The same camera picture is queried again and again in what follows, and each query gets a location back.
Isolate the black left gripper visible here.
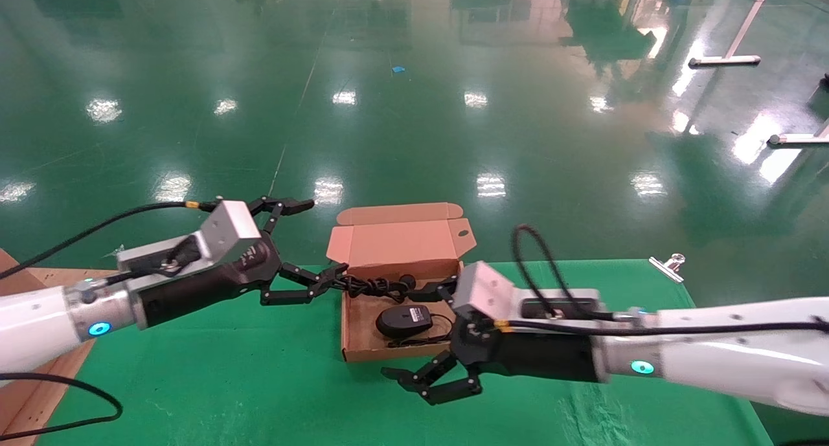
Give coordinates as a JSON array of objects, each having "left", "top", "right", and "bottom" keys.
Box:
[{"left": 136, "top": 197, "right": 351, "bottom": 331}]

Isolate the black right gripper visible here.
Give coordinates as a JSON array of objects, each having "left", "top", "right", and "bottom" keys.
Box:
[{"left": 381, "top": 275, "right": 600, "bottom": 406}]

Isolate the black wired computer mouse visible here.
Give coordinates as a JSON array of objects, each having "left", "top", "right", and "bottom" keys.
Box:
[{"left": 375, "top": 304, "right": 455, "bottom": 349}]

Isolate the black power cable bundle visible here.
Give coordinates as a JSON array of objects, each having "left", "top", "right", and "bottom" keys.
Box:
[{"left": 335, "top": 273, "right": 419, "bottom": 303}]

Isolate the open flat cardboard box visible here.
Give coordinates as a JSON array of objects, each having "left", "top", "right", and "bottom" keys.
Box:
[{"left": 326, "top": 203, "right": 482, "bottom": 363}]

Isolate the green table cloth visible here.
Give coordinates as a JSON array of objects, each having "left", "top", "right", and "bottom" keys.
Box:
[{"left": 36, "top": 258, "right": 775, "bottom": 446}]

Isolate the silver binder clip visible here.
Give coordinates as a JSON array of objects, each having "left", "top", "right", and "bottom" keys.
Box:
[{"left": 649, "top": 252, "right": 687, "bottom": 284}]

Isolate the white metal floor stand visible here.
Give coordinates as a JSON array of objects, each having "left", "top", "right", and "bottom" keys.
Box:
[
  {"left": 767, "top": 118, "right": 829, "bottom": 148},
  {"left": 688, "top": 0, "right": 776, "bottom": 69}
]

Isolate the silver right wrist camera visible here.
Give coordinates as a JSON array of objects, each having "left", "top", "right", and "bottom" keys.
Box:
[{"left": 451, "top": 261, "right": 600, "bottom": 324}]

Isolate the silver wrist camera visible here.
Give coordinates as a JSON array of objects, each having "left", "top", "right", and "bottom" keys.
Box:
[
  {"left": 451, "top": 261, "right": 600, "bottom": 324},
  {"left": 117, "top": 200, "right": 264, "bottom": 280}
]

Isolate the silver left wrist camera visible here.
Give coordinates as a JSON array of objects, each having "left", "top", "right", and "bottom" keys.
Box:
[{"left": 117, "top": 200, "right": 264, "bottom": 280}]

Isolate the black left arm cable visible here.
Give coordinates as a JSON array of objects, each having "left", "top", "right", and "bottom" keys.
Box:
[{"left": 0, "top": 200, "right": 222, "bottom": 441}]

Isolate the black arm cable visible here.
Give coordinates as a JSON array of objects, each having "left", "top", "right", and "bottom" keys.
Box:
[
  {"left": 495, "top": 224, "right": 829, "bottom": 338},
  {"left": 0, "top": 200, "right": 222, "bottom": 441}
]

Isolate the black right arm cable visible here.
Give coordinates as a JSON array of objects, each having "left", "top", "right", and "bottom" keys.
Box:
[{"left": 495, "top": 224, "right": 829, "bottom": 338}]

